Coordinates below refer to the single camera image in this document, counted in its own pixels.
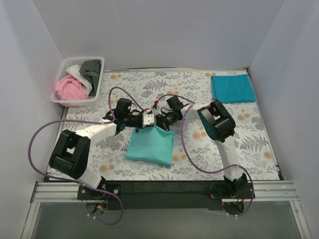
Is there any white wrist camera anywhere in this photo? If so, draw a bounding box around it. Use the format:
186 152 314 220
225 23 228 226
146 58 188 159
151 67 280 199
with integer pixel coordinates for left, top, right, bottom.
142 108 155 127
152 100 161 112

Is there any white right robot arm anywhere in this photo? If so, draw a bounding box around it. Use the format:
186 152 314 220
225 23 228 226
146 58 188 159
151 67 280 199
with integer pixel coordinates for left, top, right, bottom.
155 95 248 197

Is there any aluminium frame rail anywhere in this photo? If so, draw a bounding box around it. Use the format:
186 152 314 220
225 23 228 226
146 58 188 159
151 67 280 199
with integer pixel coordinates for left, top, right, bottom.
30 182 81 203

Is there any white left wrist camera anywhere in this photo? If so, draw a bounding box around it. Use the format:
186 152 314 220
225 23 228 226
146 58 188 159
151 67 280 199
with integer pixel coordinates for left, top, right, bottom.
142 108 155 127

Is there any white t shirt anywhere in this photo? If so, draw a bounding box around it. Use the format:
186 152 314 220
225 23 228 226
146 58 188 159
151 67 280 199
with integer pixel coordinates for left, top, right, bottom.
66 65 92 93

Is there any white plastic laundry basket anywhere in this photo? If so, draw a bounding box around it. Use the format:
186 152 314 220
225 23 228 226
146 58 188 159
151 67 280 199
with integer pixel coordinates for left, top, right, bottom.
51 56 105 107

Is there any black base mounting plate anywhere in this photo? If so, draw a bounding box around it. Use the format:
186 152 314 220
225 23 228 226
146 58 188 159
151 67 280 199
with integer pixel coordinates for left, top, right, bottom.
77 181 255 211

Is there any dark grey t shirt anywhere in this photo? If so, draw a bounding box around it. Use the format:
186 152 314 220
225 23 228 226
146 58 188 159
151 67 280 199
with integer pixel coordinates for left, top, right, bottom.
79 60 102 96

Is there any pink t shirt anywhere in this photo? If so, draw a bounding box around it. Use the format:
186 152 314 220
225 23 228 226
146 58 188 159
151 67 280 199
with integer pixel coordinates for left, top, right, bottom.
55 76 88 101

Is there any mint green t shirt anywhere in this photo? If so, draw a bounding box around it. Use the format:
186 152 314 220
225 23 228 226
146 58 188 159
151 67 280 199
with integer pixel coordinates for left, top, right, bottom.
125 126 175 166

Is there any folded teal t shirt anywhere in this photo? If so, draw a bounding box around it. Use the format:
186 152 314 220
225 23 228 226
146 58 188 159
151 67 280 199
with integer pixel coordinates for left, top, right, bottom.
211 74 256 104

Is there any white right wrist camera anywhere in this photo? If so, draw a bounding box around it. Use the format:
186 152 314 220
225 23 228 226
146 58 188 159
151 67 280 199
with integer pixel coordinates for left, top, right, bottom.
152 100 161 112

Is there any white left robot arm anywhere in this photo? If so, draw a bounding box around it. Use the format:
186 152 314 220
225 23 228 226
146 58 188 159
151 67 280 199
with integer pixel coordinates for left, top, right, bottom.
49 98 155 190

